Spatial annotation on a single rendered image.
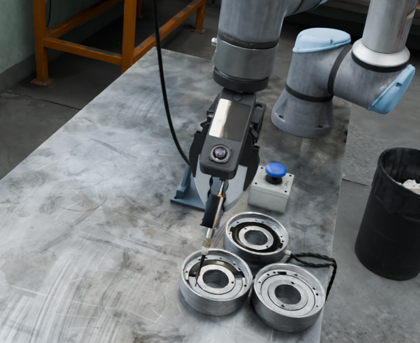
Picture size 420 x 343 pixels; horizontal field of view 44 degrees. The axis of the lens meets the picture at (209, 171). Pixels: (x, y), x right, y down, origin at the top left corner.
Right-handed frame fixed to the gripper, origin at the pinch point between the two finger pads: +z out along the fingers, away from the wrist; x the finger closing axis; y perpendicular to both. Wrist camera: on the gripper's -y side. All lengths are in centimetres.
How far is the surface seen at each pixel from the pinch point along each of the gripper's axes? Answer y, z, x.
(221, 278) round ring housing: -2.4, 11.6, -3.2
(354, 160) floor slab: 188, 94, -40
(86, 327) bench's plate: -17.0, 13.0, 11.9
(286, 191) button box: 20.2, 8.6, -9.2
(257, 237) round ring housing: 9.4, 11.7, -6.5
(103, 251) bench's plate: -2.7, 13.1, 16.0
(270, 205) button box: 19.5, 12.0, -7.1
